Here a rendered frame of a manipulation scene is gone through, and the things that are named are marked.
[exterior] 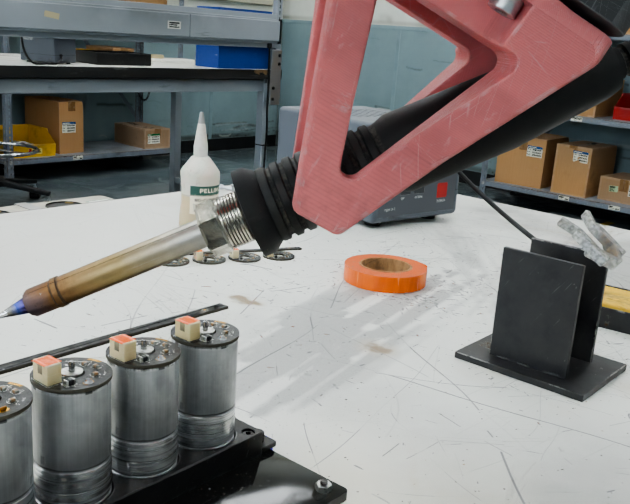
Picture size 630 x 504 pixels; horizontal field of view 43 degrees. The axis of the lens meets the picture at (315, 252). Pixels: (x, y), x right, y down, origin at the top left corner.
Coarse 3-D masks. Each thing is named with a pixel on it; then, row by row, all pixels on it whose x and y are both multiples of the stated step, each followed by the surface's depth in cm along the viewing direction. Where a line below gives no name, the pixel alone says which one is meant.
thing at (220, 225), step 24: (216, 216) 21; (240, 216) 21; (168, 240) 21; (192, 240) 21; (216, 240) 21; (240, 240) 21; (96, 264) 22; (120, 264) 21; (144, 264) 21; (48, 288) 22; (72, 288) 21; (96, 288) 22
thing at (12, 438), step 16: (0, 400) 23; (16, 416) 23; (0, 432) 22; (16, 432) 23; (0, 448) 23; (16, 448) 23; (32, 448) 24; (0, 464) 23; (16, 464) 23; (32, 464) 24; (0, 480) 23; (16, 480) 23; (32, 480) 24; (0, 496) 23; (16, 496) 23; (32, 496) 24
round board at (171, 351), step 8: (136, 344) 28; (152, 344) 28; (160, 344) 28; (168, 344) 28; (176, 344) 28; (160, 352) 27; (168, 352) 27; (176, 352) 27; (112, 360) 26; (136, 360) 27; (144, 360) 26; (152, 360) 27; (168, 360) 27; (176, 360) 27; (136, 368) 26; (144, 368) 26
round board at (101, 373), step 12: (60, 360) 26; (84, 360) 26; (96, 360) 26; (84, 372) 25; (96, 372) 25; (108, 372) 26; (36, 384) 24; (60, 384) 24; (72, 384) 24; (84, 384) 25; (96, 384) 25
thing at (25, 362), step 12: (192, 312) 31; (204, 312) 31; (144, 324) 30; (156, 324) 30; (168, 324) 30; (108, 336) 28; (132, 336) 29; (60, 348) 27; (72, 348) 27; (84, 348) 27; (24, 360) 26; (0, 372) 25
